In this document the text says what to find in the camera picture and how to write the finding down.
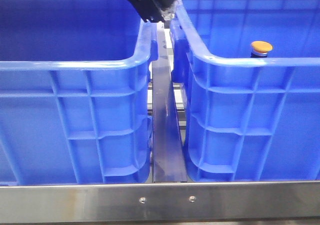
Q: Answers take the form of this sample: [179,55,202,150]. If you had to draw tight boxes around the right rail screw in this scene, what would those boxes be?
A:
[188,195,196,203]

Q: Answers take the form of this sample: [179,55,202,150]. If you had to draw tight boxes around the steel divider rail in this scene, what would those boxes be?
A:
[152,22,188,183]

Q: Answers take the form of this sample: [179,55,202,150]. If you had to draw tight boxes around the blue plastic crate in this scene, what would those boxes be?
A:
[0,0,158,186]
[170,0,320,182]

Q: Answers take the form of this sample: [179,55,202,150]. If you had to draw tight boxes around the rail screw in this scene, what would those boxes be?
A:
[139,197,147,204]
[188,195,196,203]

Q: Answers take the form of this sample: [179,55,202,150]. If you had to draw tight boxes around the left rail screw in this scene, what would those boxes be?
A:
[139,197,147,204]

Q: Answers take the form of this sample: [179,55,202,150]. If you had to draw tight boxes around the steel front rail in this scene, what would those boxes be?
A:
[0,181,320,224]

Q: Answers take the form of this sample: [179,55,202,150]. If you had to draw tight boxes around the right blue plastic crate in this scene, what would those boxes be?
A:
[170,0,320,182]

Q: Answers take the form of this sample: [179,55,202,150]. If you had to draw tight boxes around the left blue plastic crate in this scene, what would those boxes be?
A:
[0,0,158,186]

